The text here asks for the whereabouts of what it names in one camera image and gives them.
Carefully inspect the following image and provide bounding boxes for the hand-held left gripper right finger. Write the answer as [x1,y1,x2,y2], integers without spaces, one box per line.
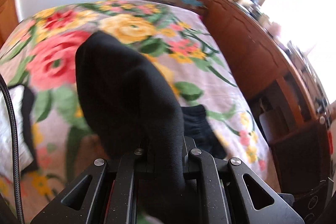
[182,136,305,224]

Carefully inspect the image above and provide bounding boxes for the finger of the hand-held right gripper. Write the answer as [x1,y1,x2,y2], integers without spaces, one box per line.
[270,116,332,195]

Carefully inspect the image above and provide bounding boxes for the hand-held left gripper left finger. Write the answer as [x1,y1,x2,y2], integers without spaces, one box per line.
[30,148,147,224]

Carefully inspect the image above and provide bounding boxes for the black pants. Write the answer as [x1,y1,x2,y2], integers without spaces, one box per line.
[75,31,227,216]

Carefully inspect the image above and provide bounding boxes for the white patterned cloth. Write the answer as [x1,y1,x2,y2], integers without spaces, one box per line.
[0,85,35,174]

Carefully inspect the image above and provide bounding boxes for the long wooden cabinet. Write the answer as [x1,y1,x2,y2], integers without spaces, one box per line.
[193,0,336,140]

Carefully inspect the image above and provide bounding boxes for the floral blanket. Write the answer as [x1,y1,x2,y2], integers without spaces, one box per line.
[0,0,282,224]

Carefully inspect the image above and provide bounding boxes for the wooden framed window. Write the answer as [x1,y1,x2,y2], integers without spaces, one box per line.
[260,0,336,62]

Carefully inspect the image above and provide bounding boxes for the teal cloth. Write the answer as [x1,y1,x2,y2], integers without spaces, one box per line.
[178,0,208,8]

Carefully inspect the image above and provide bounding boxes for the wooden panel door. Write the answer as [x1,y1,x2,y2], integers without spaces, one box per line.
[0,0,20,46]

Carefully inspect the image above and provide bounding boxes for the black braided cable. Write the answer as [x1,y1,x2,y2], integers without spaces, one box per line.
[0,74,27,224]

